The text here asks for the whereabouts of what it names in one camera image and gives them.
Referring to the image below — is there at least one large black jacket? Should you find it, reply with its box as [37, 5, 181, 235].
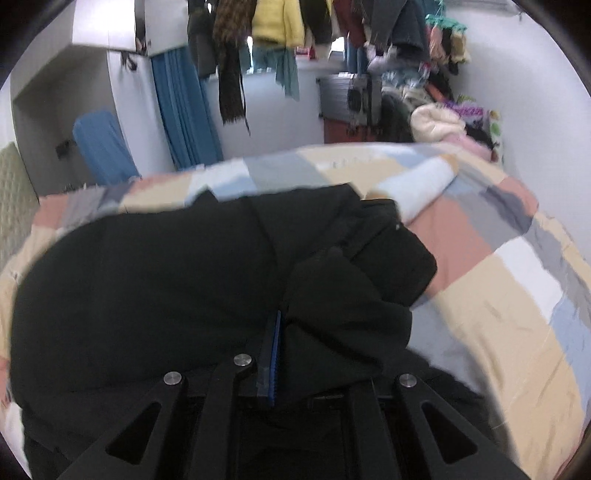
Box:
[10, 185, 498, 479]

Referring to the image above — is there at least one patchwork checkered quilt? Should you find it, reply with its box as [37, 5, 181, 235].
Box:
[1, 143, 590, 479]

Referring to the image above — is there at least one cream quilted headboard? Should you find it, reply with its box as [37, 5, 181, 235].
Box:
[0, 142, 39, 268]

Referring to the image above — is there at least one blue folded board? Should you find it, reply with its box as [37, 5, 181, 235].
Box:
[72, 110, 140, 186]

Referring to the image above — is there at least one red cabinet under suitcase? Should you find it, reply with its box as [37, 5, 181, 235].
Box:
[322, 118, 377, 144]

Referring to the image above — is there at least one blue curtain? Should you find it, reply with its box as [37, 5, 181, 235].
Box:
[151, 47, 223, 170]

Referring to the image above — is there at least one cream plush blanket pile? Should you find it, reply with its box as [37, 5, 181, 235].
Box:
[410, 103, 467, 143]

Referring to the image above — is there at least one purple patterned bag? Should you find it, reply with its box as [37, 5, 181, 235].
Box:
[446, 100, 486, 128]

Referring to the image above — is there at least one silver ribbed suitcase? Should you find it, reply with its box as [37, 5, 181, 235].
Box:
[317, 72, 382, 127]

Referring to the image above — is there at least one teal hanging cloth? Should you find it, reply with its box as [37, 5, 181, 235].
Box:
[252, 45, 300, 101]

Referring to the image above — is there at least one dark grey hanging jacket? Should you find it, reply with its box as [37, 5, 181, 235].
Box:
[187, 0, 217, 79]

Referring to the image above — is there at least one dark denim jacket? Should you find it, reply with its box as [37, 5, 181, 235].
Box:
[356, 0, 429, 57]

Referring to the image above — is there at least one grey overhead cabinet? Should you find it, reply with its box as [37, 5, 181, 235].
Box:
[9, 1, 188, 98]

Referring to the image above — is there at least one brown plaid scarf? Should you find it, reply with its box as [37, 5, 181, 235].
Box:
[212, 0, 256, 129]

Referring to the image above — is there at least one dark red hanging garment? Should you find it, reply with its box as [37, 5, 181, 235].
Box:
[332, 0, 366, 48]

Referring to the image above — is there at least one green sock hanger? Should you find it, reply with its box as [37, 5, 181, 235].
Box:
[425, 0, 468, 33]

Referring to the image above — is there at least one yellow fleece jacket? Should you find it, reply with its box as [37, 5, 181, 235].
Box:
[252, 0, 305, 48]

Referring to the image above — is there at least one black hanging garment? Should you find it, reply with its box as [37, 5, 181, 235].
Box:
[300, 0, 332, 45]

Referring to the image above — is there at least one black wall plug with cable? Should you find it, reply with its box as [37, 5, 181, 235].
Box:
[55, 139, 76, 161]

